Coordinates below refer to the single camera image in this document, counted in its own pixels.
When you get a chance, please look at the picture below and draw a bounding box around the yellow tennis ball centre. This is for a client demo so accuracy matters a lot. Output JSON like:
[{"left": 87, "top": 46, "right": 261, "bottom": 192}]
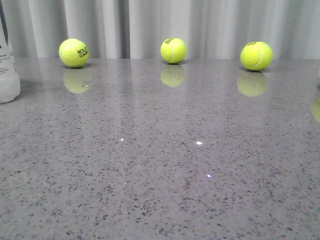
[{"left": 160, "top": 37, "right": 187, "bottom": 64}]

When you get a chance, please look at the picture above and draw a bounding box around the Wilson tennis ball can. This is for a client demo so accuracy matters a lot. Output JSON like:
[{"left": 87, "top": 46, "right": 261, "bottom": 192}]
[{"left": 0, "top": 2, "right": 21, "bottom": 104}]

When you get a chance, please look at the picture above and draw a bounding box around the yellow tennis ball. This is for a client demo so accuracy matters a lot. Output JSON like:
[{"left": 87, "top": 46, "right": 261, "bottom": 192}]
[
  {"left": 160, "top": 37, "right": 187, "bottom": 64},
  {"left": 240, "top": 41, "right": 273, "bottom": 71}
]

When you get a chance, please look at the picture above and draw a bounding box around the white pleated curtain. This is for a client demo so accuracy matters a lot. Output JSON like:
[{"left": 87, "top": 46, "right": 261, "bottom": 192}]
[{"left": 1, "top": 0, "right": 320, "bottom": 59}]

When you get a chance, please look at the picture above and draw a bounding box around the yellow tennis ball right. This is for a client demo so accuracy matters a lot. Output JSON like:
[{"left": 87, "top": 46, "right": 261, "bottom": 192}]
[{"left": 240, "top": 41, "right": 273, "bottom": 71}]

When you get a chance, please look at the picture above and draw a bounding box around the Roland Garros tennis ball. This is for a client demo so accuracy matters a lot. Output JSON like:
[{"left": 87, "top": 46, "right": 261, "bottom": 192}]
[{"left": 58, "top": 38, "right": 90, "bottom": 68}]

